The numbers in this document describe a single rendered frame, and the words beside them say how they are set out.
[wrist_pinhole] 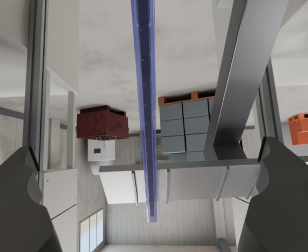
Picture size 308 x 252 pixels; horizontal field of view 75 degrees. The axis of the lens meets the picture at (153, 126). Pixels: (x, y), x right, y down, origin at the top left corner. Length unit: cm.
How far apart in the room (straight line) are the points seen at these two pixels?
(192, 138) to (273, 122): 238
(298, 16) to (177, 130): 258
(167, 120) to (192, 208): 497
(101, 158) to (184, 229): 383
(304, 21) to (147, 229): 768
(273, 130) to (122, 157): 730
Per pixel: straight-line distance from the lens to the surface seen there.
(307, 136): 694
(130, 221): 806
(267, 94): 70
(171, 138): 312
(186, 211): 771
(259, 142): 83
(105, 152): 599
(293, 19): 72
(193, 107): 310
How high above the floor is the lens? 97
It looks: 9 degrees down
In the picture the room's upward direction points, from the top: 177 degrees clockwise
